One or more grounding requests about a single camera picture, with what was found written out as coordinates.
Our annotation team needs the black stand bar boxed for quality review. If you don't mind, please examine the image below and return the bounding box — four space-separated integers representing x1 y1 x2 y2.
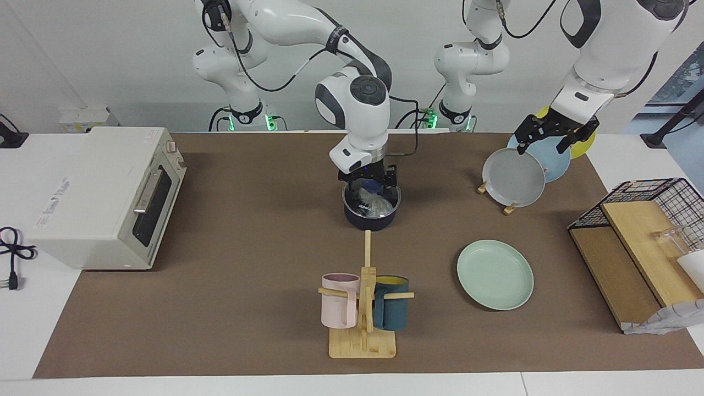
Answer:
640 87 704 150

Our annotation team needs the glass lid blue knob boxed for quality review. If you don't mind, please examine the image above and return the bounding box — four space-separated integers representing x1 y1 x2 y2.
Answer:
342 180 403 219

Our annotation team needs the light green plate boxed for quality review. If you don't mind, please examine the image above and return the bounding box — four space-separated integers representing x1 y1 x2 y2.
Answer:
456 239 535 311

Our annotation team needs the pink mug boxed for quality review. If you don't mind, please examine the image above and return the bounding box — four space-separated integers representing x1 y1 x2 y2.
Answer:
321 273 361 330

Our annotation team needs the grey plate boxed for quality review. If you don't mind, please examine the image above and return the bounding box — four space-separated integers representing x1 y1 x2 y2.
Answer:
482 147 547 208

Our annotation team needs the yellow plate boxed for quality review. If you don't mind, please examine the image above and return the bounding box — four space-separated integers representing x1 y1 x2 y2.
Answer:
536 104 597 161

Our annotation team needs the white toaster oven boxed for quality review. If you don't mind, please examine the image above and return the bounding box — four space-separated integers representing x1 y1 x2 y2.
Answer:
26 126 187 271

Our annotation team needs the black base cable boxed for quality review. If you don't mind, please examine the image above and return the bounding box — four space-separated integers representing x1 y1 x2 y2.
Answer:
394 82 447 130

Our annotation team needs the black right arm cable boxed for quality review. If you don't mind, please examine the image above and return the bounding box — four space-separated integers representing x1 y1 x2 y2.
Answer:
220 11 420 157

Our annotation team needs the black pot purple handle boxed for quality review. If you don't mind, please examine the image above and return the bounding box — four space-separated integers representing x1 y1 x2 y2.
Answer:
342 181 403 232

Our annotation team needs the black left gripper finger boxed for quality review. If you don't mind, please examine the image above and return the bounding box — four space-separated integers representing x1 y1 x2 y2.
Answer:
555 124 600 155
514 123 543 157

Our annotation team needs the black clamp mount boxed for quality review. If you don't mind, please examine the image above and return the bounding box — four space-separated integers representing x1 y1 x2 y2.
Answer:
0 113 30 150

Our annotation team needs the clear glass cup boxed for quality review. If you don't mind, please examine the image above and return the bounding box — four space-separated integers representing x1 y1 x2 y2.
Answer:
651 225 695 260

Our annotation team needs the dark teal mug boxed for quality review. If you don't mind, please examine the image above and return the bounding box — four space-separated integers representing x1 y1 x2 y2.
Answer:
372 275 410 332

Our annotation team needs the grey patterned cloth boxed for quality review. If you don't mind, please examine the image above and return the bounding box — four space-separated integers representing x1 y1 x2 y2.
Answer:
621 299 704 336

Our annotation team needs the brown table mat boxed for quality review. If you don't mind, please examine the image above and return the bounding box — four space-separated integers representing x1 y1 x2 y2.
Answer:
32 131 704 380

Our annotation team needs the white cup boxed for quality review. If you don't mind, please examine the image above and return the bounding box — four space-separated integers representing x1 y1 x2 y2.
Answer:
677 250 704 293

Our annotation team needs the wooden plate rack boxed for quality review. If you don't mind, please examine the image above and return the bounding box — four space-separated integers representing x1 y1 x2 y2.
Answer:
477 178 519 216

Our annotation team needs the white wall socket box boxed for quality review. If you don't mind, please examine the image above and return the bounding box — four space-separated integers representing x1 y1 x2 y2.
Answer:
58 107 111 133

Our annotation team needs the wooden mug tree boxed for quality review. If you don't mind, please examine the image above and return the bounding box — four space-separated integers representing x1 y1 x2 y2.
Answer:
317 229 415 360

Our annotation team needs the light blue plate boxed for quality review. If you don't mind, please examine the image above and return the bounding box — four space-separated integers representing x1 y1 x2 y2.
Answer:
507 132 572 184

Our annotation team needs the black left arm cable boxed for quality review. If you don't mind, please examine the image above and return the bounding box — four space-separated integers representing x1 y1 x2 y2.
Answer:
492 0 661 100

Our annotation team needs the black power cord with plug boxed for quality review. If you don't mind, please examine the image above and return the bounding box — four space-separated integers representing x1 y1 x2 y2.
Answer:
0 226 39 292

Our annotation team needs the wooden two-tier shelf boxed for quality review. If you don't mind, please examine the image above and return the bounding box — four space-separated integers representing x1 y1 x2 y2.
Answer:
569 200 704 331

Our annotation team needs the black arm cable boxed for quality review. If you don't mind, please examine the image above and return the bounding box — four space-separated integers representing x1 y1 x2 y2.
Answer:
492 0 661 100
220 11 420 157

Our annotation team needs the black wire basket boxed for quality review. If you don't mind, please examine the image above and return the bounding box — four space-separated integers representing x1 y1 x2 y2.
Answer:
568 177 704 254

